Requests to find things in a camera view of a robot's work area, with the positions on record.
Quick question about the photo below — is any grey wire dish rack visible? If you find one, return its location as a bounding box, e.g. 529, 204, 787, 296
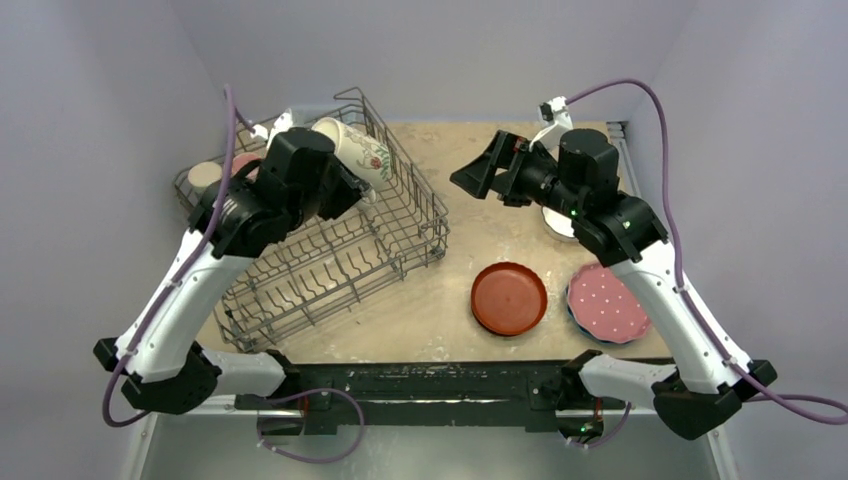
205, 87, 449, 353

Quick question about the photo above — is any pink patterned mug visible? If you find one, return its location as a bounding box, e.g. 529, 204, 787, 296
231, 152, 263, 181

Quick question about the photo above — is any white floral mug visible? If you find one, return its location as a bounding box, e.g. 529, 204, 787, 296
311, 117, 394, 205

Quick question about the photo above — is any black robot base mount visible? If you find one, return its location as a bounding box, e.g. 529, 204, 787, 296
235, 360, 624, 435

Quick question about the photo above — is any beige mug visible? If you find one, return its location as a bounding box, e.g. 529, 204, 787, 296
187, 161, 222, 196

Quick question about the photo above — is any white bowl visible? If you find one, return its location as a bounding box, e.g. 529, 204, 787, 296
541, 207, 576, 242

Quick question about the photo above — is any pink polka dot plate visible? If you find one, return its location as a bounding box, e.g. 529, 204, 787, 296
565, 263, 652, 345

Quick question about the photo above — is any blue plate under pink plate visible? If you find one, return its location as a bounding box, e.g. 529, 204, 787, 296
565, 285, 652, 345

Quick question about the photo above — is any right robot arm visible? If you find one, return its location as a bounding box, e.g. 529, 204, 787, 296
450, 129, 777, 440

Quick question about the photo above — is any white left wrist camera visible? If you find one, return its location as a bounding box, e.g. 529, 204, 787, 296
249, 108, 302, 145

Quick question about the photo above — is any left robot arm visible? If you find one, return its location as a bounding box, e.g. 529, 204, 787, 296
94, 128, 366, 414

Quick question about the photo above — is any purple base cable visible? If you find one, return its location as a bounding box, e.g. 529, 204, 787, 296
256, 386, 368, 466

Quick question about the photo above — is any red-orange plate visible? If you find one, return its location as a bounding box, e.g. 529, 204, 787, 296
470, 262, 548, 337

